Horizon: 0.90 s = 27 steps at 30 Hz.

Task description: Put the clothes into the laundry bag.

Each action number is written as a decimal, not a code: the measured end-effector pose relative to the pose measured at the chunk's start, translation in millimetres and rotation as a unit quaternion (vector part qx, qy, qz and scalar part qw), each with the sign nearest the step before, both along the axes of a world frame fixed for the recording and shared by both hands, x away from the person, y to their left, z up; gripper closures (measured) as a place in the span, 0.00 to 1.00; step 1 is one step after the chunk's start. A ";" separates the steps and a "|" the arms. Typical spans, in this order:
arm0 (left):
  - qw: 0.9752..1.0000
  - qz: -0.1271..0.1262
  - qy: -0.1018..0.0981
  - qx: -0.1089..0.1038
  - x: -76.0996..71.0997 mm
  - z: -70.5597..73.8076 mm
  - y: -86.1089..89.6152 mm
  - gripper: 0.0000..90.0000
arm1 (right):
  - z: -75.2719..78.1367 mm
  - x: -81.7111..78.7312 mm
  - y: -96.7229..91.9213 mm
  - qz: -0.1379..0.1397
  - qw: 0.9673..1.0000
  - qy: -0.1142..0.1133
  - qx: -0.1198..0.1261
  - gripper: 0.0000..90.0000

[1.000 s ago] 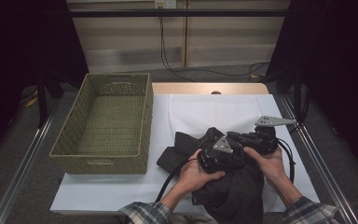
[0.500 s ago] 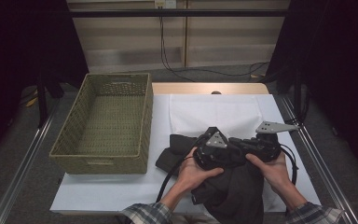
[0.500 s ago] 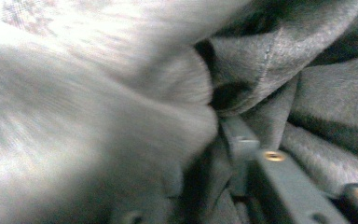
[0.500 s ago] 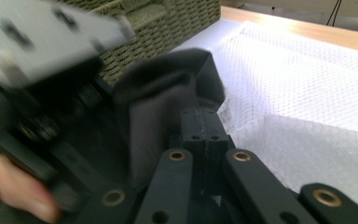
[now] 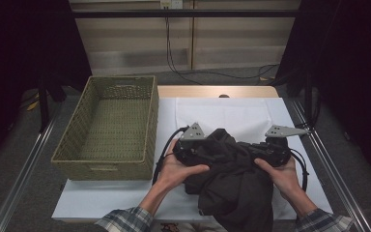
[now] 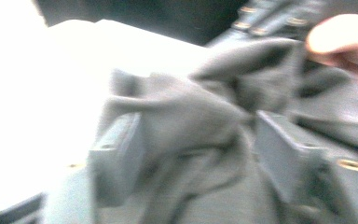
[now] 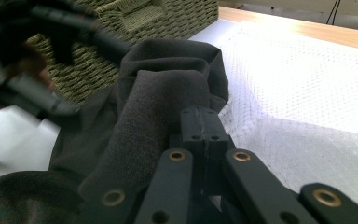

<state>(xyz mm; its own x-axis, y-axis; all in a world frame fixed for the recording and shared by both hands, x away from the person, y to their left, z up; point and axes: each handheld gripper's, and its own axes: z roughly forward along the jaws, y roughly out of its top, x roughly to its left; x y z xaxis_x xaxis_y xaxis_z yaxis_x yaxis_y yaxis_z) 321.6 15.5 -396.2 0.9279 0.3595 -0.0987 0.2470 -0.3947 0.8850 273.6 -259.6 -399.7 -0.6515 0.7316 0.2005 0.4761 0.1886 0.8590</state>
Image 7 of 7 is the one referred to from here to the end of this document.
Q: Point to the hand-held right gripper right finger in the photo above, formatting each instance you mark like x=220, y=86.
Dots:
x=213, y=127

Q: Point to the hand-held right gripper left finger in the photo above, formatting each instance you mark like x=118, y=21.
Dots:
x=192, y=127

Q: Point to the dark cloth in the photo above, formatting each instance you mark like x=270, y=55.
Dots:
x=155, y=93

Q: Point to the green woven basket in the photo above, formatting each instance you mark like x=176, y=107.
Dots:
x=155, y=21

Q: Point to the white mesh laundry bag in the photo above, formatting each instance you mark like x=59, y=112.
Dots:
x=292, y=93

